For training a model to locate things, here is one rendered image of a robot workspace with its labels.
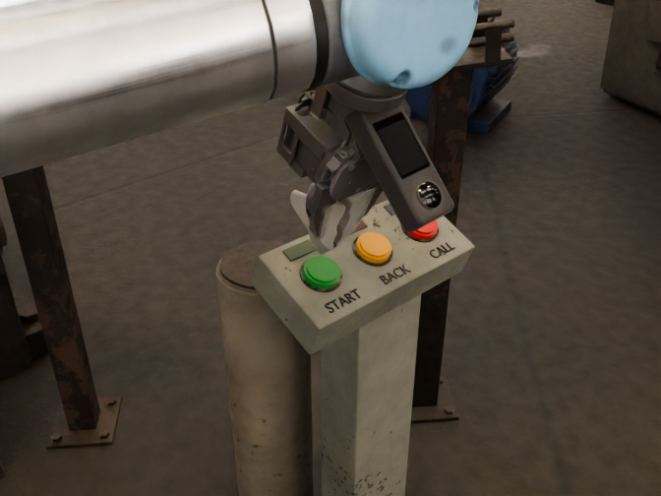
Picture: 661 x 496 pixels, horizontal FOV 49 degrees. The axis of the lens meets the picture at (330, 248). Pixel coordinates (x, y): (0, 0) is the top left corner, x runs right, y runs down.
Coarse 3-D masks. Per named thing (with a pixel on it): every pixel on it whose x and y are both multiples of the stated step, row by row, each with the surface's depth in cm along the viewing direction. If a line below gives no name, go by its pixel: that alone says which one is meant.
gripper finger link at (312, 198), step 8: (320, 184) 65; (328, 184) 65; (312, 192) 66; (320, 192) 64; (328, 192) 65; (312, 200) 66; (320, 200) 65; (328, 200) 66; (312, 208) 66; (320, 208) 66; (312, 216) 67; (320, 216) 67; (312, 224) 68; (320, 224) 68; (312, 232) 70; (320, 232) 69
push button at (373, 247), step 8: (368, 232) 82; (360, 240) 80; (368, 240) 81; (376, 240) 81; (384, 240) 81; (360, 248) 80; (368, 248) 80; (376, 248) 80; (384, 248) 80; (368, 256) 80; (376, 256) 80; (384, 256) 80
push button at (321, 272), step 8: (320, 256) 78; (312, 264) 77; (320, 264) 77; (328, 264) 77; (336, 264) 78; (304, 272) 76; (312, 272) 76; (320, 272) 76; (328, 272) 76; (336, 272) 77; (312, 280) 76; (320, 280) 75; (328, 280) 76; (336, 280) 76
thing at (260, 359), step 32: (224, 256) 95; (256, 256) 95; (224, 288) 91; (224, 320) 95; (256, 320) 91; (224, 352) 99; (256, 352) 94; (288, 352) 95; (256, 384) 97; (288, 384) 98; (256, 416) 101; (288, 416) 101; (256, 448) 104; (288, 448) 105; (256, 480) 108; (288, 480) 108
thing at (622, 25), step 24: (624, 0) 264; (648, 0) 255; (624, 24) 267; (648, 24) 254; (624, 48) 269; (648, 48) 260; (624, 72) 272; (648, 72) 262; (624, 96) 275; (648, 96) 265
